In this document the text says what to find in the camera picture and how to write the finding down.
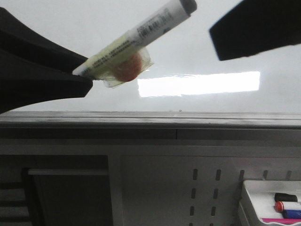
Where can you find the red-capped marker in tray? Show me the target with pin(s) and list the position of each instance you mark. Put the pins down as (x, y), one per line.
(281, 206)

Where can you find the white glossy whiteboard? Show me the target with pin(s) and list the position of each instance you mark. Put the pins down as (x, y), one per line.
(186, 74)

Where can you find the grey slotted pegboard panel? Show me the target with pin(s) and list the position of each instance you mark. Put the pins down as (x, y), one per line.
(188, 190)

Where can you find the white black-tipped whiteboard marker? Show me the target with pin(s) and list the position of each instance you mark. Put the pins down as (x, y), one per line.
(127, 57)

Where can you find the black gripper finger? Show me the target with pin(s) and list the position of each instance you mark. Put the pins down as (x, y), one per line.
(34, 69)
(255, 26)

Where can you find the black marker in tray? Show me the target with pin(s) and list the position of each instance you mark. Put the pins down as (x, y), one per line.
(283, 197)

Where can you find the white storage tray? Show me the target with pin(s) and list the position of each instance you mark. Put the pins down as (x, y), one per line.
(257, 201)

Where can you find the blue-capped marker in tray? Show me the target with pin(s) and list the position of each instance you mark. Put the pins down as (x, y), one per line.
(291, 214)

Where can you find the pink item in tray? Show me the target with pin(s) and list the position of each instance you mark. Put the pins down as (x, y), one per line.
(285, 221)

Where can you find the grey whiteboard marker ledge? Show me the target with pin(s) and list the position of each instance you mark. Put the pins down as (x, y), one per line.
(151, 125)

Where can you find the dark cabinet with shelf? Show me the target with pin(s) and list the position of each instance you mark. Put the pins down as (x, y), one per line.
(55, 190)

